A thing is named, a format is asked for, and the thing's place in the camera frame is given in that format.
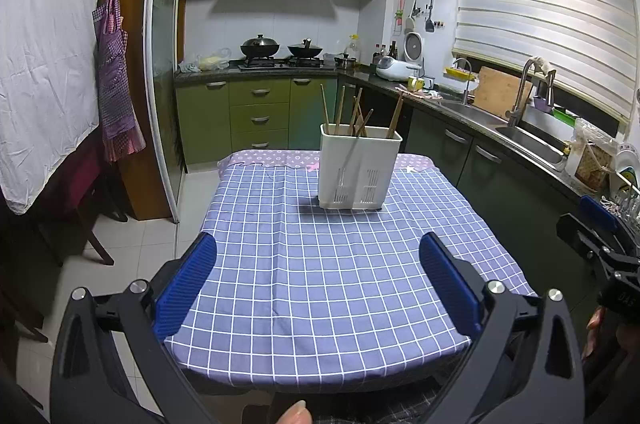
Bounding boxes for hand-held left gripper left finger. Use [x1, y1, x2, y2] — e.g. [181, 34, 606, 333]
[50, 233, 218, 424]

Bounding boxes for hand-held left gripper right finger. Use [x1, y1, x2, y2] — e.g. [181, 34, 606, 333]
[419, 231, 586, 424]

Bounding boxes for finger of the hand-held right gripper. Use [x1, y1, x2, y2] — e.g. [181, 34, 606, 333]
[579, 195, 624, 236]
[556, 213, 615, 262]

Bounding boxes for white plastic utensil holder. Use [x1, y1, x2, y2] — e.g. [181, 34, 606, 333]
[318, 123, 403, 211]

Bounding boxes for bunch of wooden chopsticks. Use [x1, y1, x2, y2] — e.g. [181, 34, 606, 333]
[320, 84, 405, 140]

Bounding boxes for person's right forearm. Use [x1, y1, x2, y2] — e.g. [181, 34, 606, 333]
[582, 319, 640, 424]

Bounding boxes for person's right hand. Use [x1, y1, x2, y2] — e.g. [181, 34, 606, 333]
[581, 306, 608, 360]

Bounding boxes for person's left hand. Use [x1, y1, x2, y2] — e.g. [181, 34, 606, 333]
[276, 398, 314, 424]

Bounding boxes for dish rack with plates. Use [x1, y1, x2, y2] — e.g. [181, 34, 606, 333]
[602, 143, 640, 227]

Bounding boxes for clear bag with contents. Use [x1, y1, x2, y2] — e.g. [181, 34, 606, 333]
[571, 118, 619, 193]

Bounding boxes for dark sink cabinet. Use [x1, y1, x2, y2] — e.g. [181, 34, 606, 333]
[337, 79, 606, 305]

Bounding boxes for steel sink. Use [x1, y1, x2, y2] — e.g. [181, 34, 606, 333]
[444, 100, 569, 171]

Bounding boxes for dark wooden chair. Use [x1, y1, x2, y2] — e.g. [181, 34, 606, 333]
[30, 139, 129, 268]

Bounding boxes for blue checked tablecloth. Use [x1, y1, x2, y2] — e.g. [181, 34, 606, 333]
[164, 149, 538, 395]

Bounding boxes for tall steel faucet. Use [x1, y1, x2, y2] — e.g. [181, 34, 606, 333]
[507, 58, 557, 128]

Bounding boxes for purple patterned cloth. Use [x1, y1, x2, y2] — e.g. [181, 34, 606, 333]
[217, 149, 435, 177]

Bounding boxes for wooden cutting board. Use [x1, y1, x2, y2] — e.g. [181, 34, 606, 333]
[472, 65, 534, 120]

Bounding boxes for dark red cloth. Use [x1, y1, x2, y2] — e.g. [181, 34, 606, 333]
[64, 128, 107, 207]

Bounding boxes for cloth on faucet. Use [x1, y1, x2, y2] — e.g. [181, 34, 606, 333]
[529, 56, 557, 76]

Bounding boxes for small steel faucet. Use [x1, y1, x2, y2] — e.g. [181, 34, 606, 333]
[452, 58, 474, 106]

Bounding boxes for green base cabinet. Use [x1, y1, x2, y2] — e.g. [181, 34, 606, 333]
[175, 76, 339, 166]

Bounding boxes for pink dishcloth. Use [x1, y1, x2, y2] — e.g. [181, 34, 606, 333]
[395, 85, 444, 101]

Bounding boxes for purple checked apron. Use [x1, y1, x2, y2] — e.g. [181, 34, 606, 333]
[92, 0, 147, 163]

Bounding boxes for white window blind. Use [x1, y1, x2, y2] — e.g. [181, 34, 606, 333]
[452, 0, 639, 121]

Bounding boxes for black kitchen countertop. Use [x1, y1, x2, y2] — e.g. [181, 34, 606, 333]
[174, 63, 621, 207]

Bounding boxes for white rice cooker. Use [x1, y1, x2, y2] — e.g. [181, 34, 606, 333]
[375, 32, 427, 82]

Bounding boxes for clear plastic bag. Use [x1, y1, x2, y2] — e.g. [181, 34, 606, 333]
[178, 48, 232, 73]

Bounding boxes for glass sliding door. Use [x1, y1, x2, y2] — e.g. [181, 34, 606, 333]
[145, 0, 190, 225]

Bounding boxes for dark sauce bottles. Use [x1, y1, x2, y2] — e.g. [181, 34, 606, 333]
[372, 41, 399, 65]

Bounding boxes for gas stove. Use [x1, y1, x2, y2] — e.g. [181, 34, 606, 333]
[237, 56, 326, 70]

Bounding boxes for black wok with lid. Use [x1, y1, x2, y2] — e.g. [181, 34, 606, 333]
[240, 34, 281, 59]

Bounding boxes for white sheet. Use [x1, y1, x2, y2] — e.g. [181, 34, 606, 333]
[0, 0, 119, 216]

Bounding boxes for black wok with handle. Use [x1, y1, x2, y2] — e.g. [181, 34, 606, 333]
[287, 38, 325, 59]

